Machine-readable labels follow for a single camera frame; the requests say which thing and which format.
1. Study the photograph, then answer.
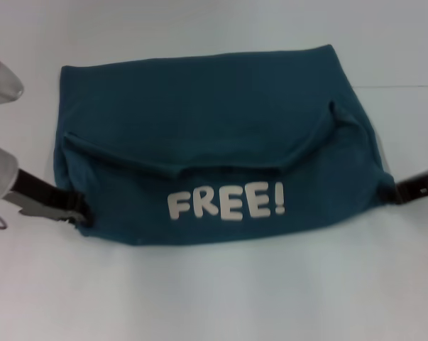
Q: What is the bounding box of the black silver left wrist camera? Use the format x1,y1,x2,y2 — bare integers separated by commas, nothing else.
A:
0,57,25,107

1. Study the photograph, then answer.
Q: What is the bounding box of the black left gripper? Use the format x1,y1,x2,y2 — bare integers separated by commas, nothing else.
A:
7,168,94,227

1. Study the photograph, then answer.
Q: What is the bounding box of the teal blue t-shirt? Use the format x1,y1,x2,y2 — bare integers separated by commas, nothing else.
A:
53,44,395,248

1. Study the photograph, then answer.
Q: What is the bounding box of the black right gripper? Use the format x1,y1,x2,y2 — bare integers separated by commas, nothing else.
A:
393,169,428,206

